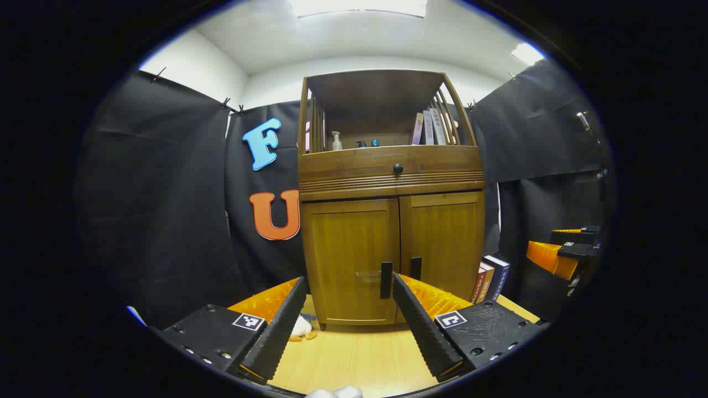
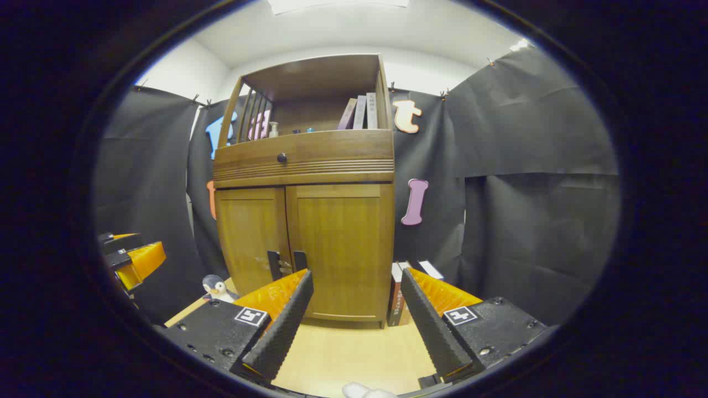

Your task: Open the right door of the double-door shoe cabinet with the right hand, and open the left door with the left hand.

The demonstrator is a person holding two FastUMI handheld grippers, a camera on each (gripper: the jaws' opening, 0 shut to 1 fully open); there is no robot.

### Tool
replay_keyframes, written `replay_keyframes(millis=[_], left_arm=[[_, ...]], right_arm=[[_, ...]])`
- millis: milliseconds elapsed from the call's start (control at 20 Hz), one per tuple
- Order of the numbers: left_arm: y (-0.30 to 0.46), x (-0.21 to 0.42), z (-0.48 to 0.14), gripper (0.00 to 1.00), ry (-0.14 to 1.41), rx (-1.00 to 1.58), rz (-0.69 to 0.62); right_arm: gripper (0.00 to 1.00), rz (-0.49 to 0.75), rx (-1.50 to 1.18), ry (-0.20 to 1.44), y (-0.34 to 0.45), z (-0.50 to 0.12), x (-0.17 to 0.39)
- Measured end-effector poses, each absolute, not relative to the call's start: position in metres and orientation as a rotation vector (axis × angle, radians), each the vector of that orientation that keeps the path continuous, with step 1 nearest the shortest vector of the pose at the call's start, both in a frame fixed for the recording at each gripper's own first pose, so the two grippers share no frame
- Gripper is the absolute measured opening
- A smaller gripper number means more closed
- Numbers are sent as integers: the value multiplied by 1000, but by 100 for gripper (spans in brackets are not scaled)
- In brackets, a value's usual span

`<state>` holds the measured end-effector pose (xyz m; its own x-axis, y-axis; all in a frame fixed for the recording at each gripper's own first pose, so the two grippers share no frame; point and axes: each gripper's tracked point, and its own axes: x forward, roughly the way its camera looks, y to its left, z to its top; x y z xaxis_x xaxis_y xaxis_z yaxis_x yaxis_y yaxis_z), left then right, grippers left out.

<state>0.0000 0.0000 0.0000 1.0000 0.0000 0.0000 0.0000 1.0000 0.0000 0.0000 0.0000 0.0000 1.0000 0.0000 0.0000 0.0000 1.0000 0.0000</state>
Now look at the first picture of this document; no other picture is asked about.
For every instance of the small plush toy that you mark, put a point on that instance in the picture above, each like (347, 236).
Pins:
(301, 329)

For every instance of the wooden shoe cabinet door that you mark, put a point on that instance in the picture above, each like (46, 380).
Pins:
(448, 237)
(343, 243)

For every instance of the large ceiling light panel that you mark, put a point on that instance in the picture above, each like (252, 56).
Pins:
(359, 6)

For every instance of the grey book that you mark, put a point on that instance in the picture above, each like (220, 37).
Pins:
(427, 128)

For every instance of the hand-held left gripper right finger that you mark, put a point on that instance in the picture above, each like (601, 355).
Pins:
(423, 331)

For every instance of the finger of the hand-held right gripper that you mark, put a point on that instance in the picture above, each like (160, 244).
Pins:
(581, 235)
(545, 257)

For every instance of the dark blue book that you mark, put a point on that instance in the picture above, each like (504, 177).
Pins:
(498, 276)

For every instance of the orange book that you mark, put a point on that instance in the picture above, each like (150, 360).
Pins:
(482, 283)

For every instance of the clear pump bottle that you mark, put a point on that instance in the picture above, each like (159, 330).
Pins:
(336, 141)

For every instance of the wooden double-door shoe cabinet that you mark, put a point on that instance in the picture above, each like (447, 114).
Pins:
(354, 166)

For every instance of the black backdrop cloth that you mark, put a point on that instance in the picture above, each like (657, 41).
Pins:
(166, 193)

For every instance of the small ceiling light panel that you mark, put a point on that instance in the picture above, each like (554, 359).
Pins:
(527, 53)

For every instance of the white book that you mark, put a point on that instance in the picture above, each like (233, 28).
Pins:
(437, 126)

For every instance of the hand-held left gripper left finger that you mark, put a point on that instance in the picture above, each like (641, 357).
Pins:
(276, 337)

